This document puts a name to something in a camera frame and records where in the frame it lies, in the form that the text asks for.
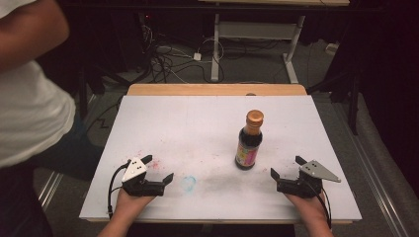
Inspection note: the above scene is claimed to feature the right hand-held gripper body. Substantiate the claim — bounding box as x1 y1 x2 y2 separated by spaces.
277 159 342 199

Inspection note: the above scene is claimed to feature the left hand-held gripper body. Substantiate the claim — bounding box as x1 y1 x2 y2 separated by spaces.
121 157 165 198

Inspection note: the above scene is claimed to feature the person's left hand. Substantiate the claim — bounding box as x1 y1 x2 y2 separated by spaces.
115 189 156 218

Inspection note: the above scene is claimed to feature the person's right hand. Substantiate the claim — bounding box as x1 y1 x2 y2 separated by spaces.
285 193 327 222

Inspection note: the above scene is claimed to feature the dark sauce bottle, gold cap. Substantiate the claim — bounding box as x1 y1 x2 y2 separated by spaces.
234 109 265 171

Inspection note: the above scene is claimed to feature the white board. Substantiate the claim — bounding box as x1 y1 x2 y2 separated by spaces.
79 95 363 222

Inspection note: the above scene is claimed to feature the black metal stand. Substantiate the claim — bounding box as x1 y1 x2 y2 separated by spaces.
305 63 361 136

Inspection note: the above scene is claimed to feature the wooden table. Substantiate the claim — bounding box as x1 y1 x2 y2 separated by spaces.
86 83 354 226

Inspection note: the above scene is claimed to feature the white power strip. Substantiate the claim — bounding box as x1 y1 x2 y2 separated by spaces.
324 42 340 55

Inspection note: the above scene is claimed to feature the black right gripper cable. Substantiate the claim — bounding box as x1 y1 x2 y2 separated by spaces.
304 181 332 230

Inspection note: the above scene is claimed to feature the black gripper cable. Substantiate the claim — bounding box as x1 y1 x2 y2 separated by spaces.
304 181 332 230
107 159 132 220

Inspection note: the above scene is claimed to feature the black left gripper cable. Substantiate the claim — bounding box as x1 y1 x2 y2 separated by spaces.
107 159 132 220

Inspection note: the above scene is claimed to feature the aluminium floor rail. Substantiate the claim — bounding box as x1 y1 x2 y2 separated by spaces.
37 171 64 212
331 97 413 237

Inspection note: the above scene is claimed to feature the tangle of floor cables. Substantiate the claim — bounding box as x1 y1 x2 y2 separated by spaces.
140 23 226 85

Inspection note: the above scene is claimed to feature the white metal frame desk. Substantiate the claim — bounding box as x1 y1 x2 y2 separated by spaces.
197 0 351 84

